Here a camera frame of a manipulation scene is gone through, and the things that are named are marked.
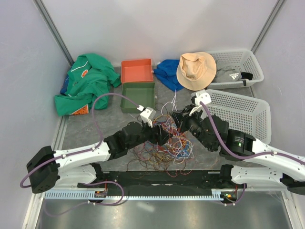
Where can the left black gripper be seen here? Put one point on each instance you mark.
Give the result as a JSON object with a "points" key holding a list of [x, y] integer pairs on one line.
{"points": [[162, 137]]}

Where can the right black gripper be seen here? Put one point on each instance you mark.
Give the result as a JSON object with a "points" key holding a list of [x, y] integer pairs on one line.
{"points": [[181, 118]]}

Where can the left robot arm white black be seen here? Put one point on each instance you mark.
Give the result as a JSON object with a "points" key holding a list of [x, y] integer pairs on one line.
{"points": [[46, 169]]}

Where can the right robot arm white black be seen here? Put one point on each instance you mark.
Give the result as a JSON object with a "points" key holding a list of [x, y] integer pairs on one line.
{"points": [[283, 169]]}

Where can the green plastic tray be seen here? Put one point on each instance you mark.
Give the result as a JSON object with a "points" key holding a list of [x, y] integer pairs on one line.
{"points": [[141, 93]]}

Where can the blue cloth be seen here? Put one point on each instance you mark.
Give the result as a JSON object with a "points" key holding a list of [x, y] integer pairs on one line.
{"points": [[166, 74]]}

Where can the peach bucket hat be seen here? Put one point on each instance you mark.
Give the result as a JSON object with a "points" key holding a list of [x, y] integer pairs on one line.
{"points": [[196, 70]]}

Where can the orange plastic tray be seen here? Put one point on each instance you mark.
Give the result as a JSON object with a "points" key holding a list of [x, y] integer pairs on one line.
{"points": [[136, 71]]}

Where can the grey adidas garment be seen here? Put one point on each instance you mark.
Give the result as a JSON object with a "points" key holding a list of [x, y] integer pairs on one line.
{"points": [[227, 73]]}

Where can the near white plastic basket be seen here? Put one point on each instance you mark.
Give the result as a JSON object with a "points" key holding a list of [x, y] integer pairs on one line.
{"points": [[247, 114]]}

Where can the white plastic basket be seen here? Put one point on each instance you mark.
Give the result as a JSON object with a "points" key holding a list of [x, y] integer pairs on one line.
{"points": [[247, 114], [242, 59]]}

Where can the far white plastic basket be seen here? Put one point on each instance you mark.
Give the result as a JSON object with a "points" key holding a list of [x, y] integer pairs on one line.
{"points": [[242, 59]]}

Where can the green jacket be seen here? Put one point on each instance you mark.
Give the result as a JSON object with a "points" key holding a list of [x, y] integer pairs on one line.
{"points": [[89, 77]]}

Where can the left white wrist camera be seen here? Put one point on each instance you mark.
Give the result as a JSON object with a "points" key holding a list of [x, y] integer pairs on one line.
{"points": [[147, 114]]}

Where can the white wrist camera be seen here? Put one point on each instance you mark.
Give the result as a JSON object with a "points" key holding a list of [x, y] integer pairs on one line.
{"points": [[147, 114], [199, 97]]}

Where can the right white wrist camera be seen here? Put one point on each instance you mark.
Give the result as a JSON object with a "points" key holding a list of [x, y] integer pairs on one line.
{"points": [[199, 97]]}

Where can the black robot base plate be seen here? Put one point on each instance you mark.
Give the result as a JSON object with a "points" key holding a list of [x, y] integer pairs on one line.
{"points": [[200, 182]]}

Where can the light blue cable duct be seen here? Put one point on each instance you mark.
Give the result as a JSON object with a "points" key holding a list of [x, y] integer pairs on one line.
{"points": [[93, 195]]}

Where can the right aluminium frame post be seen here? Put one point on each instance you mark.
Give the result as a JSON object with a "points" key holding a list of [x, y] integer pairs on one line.
{"points": [[267, 25]]}

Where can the aluminium frame post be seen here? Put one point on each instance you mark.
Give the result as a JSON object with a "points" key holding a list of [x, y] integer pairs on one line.
{"points": [[267, 25], [53, 29]]}

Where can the left aluminium frame post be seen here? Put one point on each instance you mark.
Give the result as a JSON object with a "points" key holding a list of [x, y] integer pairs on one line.
{"points": [[53, 29]]}

